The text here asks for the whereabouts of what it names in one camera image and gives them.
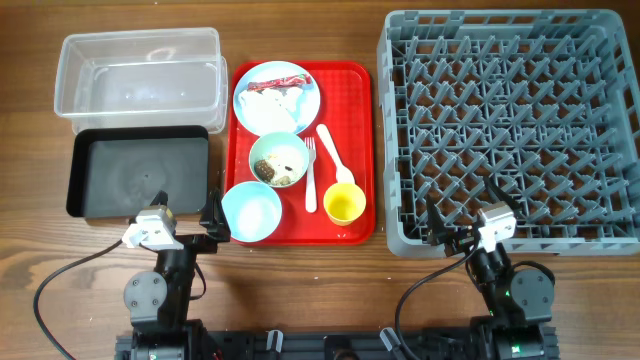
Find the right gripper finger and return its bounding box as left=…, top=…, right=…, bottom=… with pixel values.
left=483, top=176, right=522, bottom=210
left=426, top=195, right=448, bottom=245

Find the light blue bowl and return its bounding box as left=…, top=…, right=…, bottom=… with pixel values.
left=222, top=181, right=282, bottom=243

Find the food scraps and rice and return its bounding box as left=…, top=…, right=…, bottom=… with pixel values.
left=253, top=153, right=301, bottom=187

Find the green bowl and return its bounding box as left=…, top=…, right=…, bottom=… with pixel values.
left=249, top=132, right=309, bottom=188

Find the yellow cup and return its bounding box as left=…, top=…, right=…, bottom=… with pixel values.
left=323, top=183, right=366, bottom=226

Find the white plastic fork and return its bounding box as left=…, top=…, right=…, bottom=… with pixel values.
left=304, top=137, right=317, bottom=213

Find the white plastic spoon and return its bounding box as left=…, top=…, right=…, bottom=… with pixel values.
left=316, top=124, right=355, bottom=184

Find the light blue plate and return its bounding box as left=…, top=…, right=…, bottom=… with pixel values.
left=233, top=61, right=321, bottom=134

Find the red snack wrapper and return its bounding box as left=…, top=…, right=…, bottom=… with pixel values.
left=247, top=74, right=312, bottom=91

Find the white napkin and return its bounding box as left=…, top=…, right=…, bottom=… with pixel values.
left=239, top=87, right=304, bottom=136

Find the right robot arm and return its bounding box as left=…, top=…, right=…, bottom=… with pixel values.
left=424, top=178, right=560, bottom=359

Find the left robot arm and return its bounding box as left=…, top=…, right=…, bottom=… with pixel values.
left=114, top=190, right=230, bottom=360

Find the grey dishwasher rack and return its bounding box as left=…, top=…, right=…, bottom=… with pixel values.
left=377, top=9, right=639, bottom=257

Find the black plastic tray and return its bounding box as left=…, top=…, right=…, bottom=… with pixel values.
left=66, top=125, right=209, bottom=219

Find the red serving tray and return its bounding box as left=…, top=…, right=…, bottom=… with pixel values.
left=253, top=61, right=376, bottom=247

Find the clear plastic bin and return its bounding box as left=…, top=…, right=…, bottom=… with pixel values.
left=54, top=27, right=229, bottom=134

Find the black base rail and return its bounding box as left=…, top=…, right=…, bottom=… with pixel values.
left=114, top=327, right=559, bottom=360

